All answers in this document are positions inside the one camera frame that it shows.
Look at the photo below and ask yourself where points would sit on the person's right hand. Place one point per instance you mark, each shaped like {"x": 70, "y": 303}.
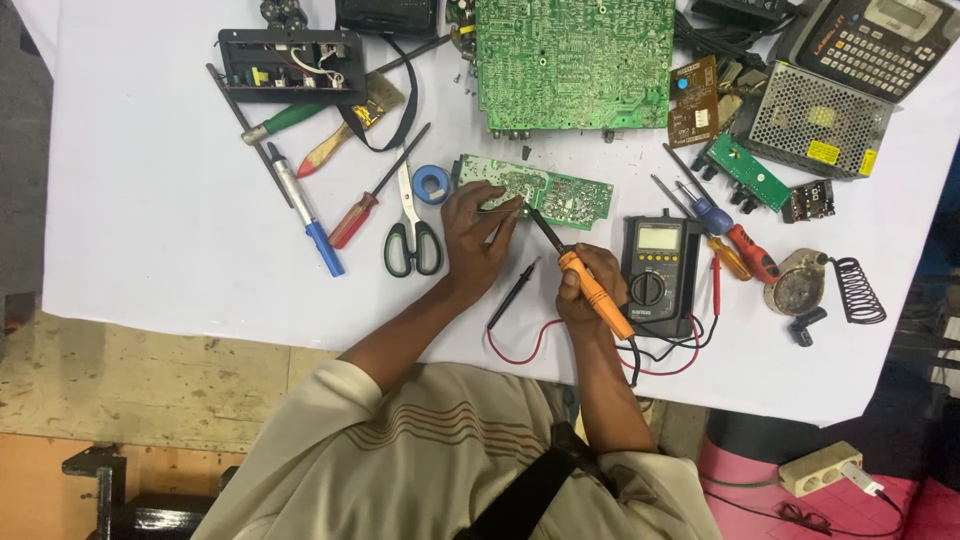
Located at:
{"x": 600, "y": 289}

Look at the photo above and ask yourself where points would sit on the person's left hand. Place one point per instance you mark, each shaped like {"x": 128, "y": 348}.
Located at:
{"x": 466, "y": 240}

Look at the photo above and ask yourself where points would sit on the black digital multimeter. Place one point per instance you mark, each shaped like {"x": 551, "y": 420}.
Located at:
{"x": 660, "y": 270}

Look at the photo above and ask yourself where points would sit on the blue solder spool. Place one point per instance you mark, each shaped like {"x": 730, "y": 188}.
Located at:
{"x": 431, "y": 184}

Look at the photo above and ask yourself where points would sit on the black multimeter probe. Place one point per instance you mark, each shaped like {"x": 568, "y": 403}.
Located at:
{"x": 514, "y": 294}

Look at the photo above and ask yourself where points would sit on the small green circuit board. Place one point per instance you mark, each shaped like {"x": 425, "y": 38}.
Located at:
{"x": 566, "y": 196}

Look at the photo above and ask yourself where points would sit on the red multimeter probe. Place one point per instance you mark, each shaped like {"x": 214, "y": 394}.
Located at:
{"x": 716, "y": 285}

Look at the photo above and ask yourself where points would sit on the silver blue desoldering pump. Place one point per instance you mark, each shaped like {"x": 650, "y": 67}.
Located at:
{"x": 304, "y": 206}

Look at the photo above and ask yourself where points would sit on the narrow green board with knobs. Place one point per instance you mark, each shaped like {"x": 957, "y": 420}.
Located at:
{"x": 746, "y": 171}

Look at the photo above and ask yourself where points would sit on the soldering iron stand with coil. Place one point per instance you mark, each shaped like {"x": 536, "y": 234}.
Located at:
{"x": 799, "y": 285}

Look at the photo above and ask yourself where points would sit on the large green circuit board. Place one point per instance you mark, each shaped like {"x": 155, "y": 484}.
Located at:
{"x": 574, "y": 64}

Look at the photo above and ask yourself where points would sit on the small brown circuit board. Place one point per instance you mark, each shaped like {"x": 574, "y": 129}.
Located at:
{"x": 691, "y": 101}

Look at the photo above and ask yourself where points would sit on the small black clip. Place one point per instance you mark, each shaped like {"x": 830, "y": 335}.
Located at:
{"x": 806, "y": 326}

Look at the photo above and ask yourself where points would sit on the small board with components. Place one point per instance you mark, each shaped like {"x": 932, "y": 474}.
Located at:
{"x": 461, "y": 30}

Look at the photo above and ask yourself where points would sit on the person's beige shirt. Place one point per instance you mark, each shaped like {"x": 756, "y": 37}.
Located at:
{"x": 420, "y": 450}

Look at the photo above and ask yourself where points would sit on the small black circuit board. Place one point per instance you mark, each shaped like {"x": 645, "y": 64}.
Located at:
{"x": 808, "y": 201}

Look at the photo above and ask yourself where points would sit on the thin dark metal rod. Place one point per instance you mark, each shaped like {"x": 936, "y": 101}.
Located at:
{"x": 247, "y": 131}

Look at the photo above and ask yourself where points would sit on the black open electronics module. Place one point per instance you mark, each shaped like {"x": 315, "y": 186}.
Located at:
{"x": 289, "y": 67}

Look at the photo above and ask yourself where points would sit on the pink cushion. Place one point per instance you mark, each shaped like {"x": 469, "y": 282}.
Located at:
{"x": 750, "y": 502}

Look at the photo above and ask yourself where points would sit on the metal mesh power supply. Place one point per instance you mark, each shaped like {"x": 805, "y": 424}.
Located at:
{"x": 814, "y": 120}

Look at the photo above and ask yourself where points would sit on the white table cover sheet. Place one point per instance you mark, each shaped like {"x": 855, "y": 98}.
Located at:
{"x": 187, "y": 262}

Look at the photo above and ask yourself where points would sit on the white power strip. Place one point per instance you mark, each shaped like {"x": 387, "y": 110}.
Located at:
{"x": 814, "y": 471}

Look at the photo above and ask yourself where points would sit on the dark knobbed part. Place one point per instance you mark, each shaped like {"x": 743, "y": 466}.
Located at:
{"x": 283, "y": 11}

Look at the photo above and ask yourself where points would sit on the black box device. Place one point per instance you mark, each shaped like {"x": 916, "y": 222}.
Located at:
{"x": 739, "y": 7}

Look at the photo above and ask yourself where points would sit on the white plug adapter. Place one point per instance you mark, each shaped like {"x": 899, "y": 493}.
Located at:
{"x": 861, "y": 478}

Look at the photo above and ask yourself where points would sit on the grey label printer with keypad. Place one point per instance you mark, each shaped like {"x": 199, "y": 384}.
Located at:
{"x": 874, "y": 45}

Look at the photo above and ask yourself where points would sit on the black metal frame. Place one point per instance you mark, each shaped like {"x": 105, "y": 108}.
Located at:
{"x": 135, "y": 502}

